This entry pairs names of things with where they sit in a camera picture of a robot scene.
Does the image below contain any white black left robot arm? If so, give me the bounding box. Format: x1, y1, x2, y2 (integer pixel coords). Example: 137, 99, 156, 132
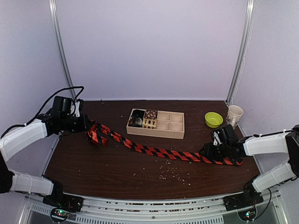
0, 96, 90, 207

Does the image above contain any left aluminium frame post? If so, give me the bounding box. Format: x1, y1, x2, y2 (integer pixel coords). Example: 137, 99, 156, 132
49, 0, 73, 88

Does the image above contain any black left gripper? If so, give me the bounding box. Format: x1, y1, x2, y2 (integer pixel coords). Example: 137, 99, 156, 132
60, 113, 93, 133

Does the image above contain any green bowl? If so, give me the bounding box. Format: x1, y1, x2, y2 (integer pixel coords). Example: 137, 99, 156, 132
205, 112, 223, 128

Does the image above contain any black rolled tie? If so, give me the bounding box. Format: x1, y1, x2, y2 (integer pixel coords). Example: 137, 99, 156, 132
131, 109, 145, 118

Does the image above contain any aluminium frame post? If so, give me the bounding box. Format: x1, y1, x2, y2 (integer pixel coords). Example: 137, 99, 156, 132
226, 0, 256, 105
49, 0, 73, 88

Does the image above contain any beige patterned rolled tie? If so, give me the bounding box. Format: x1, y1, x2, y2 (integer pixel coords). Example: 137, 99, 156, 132
142, 118, 157, 129

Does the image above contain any right aluminium frame post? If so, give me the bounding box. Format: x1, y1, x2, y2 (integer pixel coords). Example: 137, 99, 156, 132
226, 0, 256, 105

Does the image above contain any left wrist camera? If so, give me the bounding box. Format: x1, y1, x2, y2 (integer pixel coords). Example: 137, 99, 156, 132
71, 99, 84, 117

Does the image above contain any brown floral rolled tie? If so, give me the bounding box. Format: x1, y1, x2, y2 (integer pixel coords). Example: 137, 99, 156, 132
144, 109, 157, 119

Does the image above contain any red navy striped tie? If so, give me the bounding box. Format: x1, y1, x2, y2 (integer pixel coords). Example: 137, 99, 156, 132
86, 121, 244, 166

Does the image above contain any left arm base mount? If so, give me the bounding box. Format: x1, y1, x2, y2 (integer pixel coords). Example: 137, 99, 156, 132
43, 178, 84, 224

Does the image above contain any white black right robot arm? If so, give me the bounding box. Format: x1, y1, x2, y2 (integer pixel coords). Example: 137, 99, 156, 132
199, 124, 299, 206

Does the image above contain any aluminium front rail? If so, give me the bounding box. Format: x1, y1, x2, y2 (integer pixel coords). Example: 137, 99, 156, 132
18, 190, 289, 224

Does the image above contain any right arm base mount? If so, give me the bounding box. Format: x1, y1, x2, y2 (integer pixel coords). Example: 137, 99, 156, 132
223, 178, 272, 223

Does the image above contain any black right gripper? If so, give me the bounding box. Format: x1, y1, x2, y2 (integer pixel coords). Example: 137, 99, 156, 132
199, 142, 230, 161

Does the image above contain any wooden compartment box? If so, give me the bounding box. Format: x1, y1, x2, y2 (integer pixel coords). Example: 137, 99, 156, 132
126, 108, 185, 139

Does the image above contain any dark patterned rolled tie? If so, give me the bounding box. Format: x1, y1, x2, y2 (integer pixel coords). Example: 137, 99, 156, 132
128, 117, 143, 128

